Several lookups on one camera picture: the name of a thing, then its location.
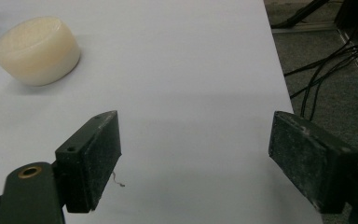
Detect cream round soap bar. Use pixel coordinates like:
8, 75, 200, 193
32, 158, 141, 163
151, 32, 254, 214
0, 16, 82, 87

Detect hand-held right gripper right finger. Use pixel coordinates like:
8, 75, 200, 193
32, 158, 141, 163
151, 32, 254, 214
268, 110, 358, 224

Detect black stand leg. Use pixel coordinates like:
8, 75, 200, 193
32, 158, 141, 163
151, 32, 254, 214
270, 0, 330, 30

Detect black cable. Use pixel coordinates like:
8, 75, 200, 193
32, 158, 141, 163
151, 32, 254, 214
283, 44, 358, 77
290, 46, 358, 121

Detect small thread scrap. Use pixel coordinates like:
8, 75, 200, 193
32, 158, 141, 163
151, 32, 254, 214
111, 171, 126, 188

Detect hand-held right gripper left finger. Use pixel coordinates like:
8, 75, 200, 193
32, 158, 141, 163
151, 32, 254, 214
0, 110, 122, 224

